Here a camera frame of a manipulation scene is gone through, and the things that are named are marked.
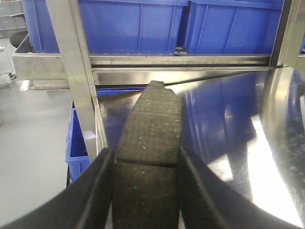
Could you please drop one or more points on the large blue bin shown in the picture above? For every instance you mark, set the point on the large blue bin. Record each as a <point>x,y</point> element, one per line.
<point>113,26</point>
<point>230,26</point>

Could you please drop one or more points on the large blue bin left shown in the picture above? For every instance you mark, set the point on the large blue bin left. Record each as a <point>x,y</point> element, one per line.
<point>113,26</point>

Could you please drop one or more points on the small blue bin left floor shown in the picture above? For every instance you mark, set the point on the small blue bin left floor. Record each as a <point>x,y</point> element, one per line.
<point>76,153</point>

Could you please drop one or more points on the stainless steel rack frame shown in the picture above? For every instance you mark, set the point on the stainless steel rack frame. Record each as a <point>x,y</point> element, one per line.
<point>237,109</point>

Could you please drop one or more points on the large blue bin right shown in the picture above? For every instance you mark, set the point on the large blue bin right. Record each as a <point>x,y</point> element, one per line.
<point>230,26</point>

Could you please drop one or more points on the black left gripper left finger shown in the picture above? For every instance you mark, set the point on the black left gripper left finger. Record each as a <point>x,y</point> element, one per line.
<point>84,204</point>

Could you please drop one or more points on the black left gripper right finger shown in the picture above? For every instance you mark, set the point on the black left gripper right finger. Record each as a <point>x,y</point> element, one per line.
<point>207,202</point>

